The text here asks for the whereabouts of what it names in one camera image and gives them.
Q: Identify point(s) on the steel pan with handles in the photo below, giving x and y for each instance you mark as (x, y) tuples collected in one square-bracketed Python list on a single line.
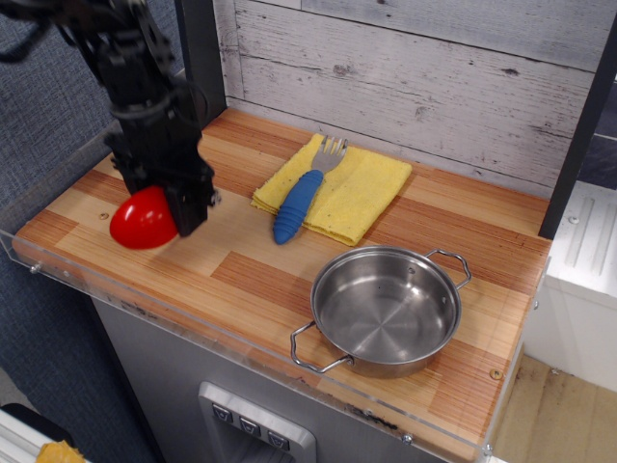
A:
[(387, 311)]

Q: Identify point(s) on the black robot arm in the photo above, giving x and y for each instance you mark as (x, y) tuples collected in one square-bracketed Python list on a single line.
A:
[(119, 41)]

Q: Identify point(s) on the white appliance at right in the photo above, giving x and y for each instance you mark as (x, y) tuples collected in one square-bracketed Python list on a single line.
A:
[(572, 321)]

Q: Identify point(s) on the yellow object bottom left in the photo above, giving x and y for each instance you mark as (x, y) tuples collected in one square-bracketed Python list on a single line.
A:
[(59, 452)]

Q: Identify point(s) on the red half tomato bowl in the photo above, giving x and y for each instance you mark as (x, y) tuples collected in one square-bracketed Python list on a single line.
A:
[(144, 221)]

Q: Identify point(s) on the grey cabinet with dispenser panel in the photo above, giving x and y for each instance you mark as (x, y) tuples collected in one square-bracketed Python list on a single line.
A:
[(205, 402)]

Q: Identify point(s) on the black vertical post right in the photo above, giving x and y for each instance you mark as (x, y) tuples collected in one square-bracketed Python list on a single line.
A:
[(589, 117)]

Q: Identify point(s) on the black vertical post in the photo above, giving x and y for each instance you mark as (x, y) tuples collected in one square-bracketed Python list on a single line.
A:
[(589, 117), (201, 54)]

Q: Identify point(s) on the black vertical post left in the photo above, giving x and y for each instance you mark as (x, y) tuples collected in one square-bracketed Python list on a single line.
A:
[(201, 54)]

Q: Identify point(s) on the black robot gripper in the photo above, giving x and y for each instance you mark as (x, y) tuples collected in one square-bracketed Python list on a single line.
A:
[(158, 145)]

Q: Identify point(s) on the clear acrylic table guard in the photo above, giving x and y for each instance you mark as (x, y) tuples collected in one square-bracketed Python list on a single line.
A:
[(231, 281)]

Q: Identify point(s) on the yellow folded cloth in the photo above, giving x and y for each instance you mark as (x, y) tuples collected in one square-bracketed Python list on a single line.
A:
[(350, 198)]

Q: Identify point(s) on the blue handled metal fork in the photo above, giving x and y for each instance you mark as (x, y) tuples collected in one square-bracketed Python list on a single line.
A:
[(296, 204)]

